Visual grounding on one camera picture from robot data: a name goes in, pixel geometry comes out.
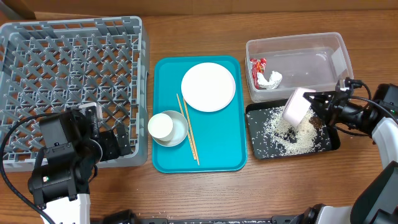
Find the teal plastic tray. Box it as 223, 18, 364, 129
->
152, 55, 248, 174

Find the small white bowl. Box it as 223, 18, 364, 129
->
282, 87, 315, 128

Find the grey bowl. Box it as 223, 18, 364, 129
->
152, 110, 187, 147

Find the right wooden chopstick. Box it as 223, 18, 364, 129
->
183, 97, 200, 166

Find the clear plastic bin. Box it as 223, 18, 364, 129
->
245, 32, 354, 103

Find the grey dish rack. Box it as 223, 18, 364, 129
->
1, 16, 150, 172

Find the large white plate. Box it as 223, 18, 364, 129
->
181, 62, 236, 112

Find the red snack wrapper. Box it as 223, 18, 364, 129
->
250, 58, 267, 89

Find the black tray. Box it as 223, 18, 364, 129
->
245, 98, 341, 160

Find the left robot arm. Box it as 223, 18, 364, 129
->
28, 106, 131, 223

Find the white tissue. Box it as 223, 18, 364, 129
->
257, 71, 283, 90

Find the white rice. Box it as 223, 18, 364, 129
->
248, 106, 330, 158

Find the brown food scrap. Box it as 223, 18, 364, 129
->
309, 116, 323, 129

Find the white cup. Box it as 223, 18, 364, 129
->
148, 113, 174, 141

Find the left wooden chopstick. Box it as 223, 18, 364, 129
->
176, 93, 197, 161

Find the wooden chopstick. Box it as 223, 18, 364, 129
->
176, 93, 197, 161
183, 97, 200, 166

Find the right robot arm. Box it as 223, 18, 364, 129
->
295, 83, 397, 223

